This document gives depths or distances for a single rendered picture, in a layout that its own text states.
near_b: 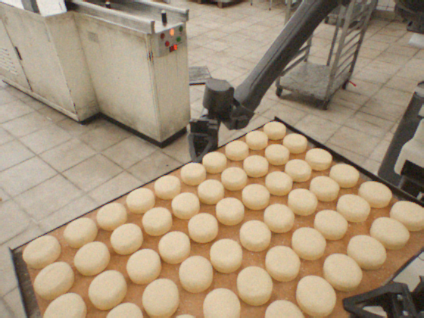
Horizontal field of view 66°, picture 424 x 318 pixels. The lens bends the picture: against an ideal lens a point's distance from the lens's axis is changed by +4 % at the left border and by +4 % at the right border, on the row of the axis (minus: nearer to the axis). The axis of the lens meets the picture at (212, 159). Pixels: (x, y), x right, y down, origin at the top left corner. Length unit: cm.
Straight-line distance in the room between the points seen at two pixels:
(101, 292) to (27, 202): 177
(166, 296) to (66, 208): 167
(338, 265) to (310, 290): 6
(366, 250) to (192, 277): 26
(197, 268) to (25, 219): 173
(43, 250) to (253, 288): 33
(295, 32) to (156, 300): 63
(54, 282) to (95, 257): 6
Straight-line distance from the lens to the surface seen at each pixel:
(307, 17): 82
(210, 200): 58
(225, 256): 51
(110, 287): 51
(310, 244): 53
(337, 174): 65
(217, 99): 75
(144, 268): 51
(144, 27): 198
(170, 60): 214
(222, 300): 48
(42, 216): 212
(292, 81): 307
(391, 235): 58
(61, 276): 55
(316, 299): 49
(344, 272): 52
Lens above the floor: 143
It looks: 39 degrees down
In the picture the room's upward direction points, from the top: straight up
